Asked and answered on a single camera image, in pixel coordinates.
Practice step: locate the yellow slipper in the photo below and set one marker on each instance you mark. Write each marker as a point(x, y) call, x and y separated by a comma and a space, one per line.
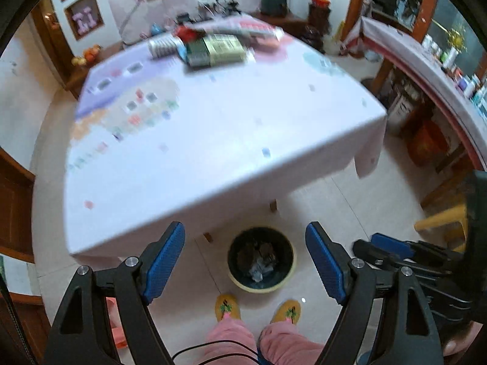
point(289, 311)
point(228, 308)

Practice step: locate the checkered can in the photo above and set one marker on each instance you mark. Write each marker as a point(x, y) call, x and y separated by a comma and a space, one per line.
point(165, 45)

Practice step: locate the red wrapper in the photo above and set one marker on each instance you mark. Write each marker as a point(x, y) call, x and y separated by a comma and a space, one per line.
point(190, 33)

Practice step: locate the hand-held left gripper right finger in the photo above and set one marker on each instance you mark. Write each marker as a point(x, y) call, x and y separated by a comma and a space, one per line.
point(327, 262)

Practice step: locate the dark green box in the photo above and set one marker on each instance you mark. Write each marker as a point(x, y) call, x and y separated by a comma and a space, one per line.
point(196, 53)

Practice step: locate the pink plastic stool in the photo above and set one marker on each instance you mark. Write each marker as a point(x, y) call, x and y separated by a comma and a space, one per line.
point(118, 334)

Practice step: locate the pink dumbbell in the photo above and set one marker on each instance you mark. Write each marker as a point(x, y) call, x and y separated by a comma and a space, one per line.
point(79, 22)

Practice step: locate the tall dark vase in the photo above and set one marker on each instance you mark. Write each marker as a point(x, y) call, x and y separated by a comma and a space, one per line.
point(319, 13)

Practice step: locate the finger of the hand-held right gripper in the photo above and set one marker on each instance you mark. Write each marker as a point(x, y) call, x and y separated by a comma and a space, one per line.
point(392, 243)
point(367, 251)

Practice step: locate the dark air fryer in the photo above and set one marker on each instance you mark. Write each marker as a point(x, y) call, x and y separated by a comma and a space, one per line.
point(274, 2)

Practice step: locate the yellow plastic stool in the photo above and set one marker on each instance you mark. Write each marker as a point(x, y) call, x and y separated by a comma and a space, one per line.
point(437, 220)

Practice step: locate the row of bottles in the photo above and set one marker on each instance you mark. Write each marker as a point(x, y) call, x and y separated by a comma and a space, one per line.
point(449, 57)

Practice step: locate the person's right leg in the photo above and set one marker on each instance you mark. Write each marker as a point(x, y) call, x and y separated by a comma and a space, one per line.
point(289, 346)

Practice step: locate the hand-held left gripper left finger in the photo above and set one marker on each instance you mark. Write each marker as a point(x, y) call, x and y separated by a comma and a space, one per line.
point(163, 262)

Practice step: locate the wooden door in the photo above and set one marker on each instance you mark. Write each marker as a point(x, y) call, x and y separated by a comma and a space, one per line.
point(15, 213)

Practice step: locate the dark bin with yellow rim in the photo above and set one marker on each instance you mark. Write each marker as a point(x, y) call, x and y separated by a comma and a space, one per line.
point(236, 251)

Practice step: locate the person's right hand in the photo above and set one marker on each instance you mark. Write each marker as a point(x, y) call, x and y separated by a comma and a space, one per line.
point(458, 340)

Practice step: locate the person's left leg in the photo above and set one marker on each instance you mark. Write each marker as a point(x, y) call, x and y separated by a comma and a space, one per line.
point(228, 338)

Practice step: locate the wooden glass cabinet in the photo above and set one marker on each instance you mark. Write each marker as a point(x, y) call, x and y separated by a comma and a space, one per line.
point(418, 0)

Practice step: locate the person's leg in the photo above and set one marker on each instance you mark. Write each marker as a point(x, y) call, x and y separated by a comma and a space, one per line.
point(289, 346)
point(228, 338)

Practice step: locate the white paper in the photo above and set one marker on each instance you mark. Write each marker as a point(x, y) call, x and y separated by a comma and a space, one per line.
point(258, 272)

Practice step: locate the printed tablecloth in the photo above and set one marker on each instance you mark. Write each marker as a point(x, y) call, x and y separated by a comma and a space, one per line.
point(228, 140)

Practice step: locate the pale green box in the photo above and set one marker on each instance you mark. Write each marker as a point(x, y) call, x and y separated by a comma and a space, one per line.
point(224, 47)

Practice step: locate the orange bucket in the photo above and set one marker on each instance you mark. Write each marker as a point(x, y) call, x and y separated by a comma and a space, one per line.
point(428, 140)

